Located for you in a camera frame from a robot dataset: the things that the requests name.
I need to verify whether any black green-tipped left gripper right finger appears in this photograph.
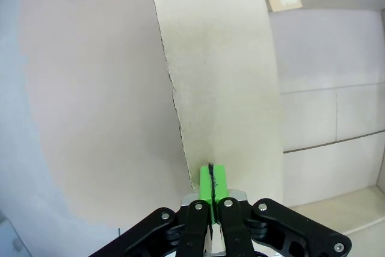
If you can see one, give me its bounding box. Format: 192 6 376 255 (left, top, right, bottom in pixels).
211 164 353 257

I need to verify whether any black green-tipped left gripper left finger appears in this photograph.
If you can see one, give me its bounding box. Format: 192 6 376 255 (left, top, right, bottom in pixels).
96 163 215 257

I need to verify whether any brown cardboard box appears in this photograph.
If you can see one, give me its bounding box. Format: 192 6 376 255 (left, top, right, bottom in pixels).
152 0 385 240

